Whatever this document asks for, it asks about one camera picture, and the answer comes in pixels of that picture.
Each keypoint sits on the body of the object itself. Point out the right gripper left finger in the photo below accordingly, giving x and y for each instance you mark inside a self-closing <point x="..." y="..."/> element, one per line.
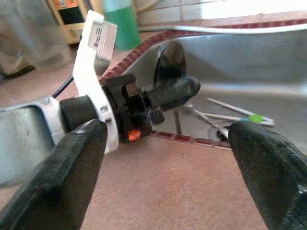
<point x="55" y="179"/>

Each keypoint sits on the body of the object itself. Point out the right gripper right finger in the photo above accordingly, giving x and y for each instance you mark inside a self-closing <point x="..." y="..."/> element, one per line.
<point x="271" y="172"/>

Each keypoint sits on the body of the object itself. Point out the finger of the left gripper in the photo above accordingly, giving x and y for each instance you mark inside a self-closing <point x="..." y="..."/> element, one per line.
<point x="175" y="92"/>

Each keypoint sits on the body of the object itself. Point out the plain white plastic stick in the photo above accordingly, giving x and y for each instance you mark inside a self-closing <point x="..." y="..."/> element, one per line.
<point x="227" y="105"/>

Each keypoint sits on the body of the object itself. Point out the white stick green band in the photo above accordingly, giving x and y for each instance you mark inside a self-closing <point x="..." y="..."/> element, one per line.
<point x="255" y="118"/>

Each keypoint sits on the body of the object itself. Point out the steel sink basin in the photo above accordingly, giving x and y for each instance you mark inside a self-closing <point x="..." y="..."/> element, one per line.
<point x="239" y="72"/>

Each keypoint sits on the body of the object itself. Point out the long thin white pipe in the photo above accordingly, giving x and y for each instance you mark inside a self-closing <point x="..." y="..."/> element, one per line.
<point x="227" y="30"/>

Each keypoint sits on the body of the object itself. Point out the green soap bottle blue cap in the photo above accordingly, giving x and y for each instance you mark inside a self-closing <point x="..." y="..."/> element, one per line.
<point x="122" y="26"/>

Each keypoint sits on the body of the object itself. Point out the cream water ionizer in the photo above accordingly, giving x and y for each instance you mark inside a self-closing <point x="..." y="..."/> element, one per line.
<point x="69" y="21"/>

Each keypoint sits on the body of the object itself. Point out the clear pitcher orange lid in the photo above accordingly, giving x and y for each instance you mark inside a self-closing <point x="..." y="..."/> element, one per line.
<point x="24" y="36"/>

